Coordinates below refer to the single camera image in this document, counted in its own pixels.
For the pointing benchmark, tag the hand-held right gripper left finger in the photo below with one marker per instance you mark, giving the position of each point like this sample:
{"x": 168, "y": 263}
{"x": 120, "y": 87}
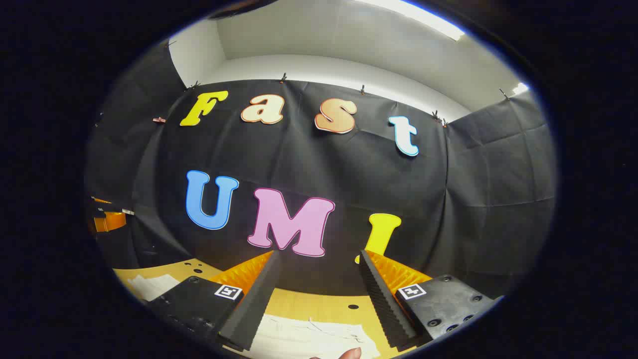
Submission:
{"x": 259, "y": 299}

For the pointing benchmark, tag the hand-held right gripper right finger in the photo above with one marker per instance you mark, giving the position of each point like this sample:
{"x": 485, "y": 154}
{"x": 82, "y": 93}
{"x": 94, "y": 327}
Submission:
{"x": 384, "y": 304}

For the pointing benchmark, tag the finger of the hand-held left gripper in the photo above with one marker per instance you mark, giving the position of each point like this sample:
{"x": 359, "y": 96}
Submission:
{"x": 112, "y": 221}

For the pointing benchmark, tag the white jeans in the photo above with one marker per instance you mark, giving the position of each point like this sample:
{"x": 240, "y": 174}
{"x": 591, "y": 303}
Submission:
{"x": 309, "y": 339}

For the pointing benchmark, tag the black backdrop cloth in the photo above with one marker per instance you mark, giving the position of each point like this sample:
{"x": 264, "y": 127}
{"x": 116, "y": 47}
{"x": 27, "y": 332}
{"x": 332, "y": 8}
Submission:
{"x": 349, "y": 179}

